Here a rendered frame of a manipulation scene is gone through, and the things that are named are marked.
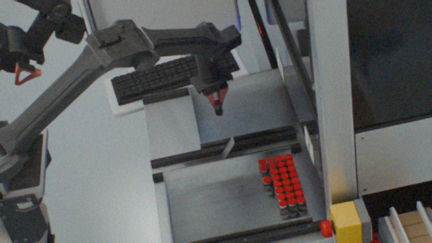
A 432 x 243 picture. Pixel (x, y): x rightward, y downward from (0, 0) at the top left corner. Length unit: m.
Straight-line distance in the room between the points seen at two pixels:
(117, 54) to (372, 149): 0.58
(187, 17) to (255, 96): 0.45
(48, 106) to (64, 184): 1.90
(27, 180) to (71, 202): 1.45
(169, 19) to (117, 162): 1.09
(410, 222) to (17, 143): 0.89
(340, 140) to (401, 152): 0.15
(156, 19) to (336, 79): 1.15
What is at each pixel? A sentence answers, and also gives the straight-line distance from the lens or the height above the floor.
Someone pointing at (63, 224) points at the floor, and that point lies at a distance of 3.44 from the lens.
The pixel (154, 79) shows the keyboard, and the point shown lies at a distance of 2.64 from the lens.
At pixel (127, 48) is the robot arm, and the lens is 1.69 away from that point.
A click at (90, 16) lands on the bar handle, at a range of 2.57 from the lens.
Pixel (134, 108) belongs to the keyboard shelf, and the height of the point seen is 0.80.
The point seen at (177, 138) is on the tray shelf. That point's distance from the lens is 2.31.
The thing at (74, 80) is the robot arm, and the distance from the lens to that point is 1.70.
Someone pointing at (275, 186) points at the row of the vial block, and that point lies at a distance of 2.05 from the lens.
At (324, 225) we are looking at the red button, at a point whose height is 1.01.
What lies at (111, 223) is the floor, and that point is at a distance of 3.38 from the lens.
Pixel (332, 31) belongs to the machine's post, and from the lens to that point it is 1.58.
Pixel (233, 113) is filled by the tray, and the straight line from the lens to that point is 2.35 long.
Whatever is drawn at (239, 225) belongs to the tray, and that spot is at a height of 0.88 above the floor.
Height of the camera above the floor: 2.37
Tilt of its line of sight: 40 degrees down
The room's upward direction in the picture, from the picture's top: 11 degrees counter-clockwise
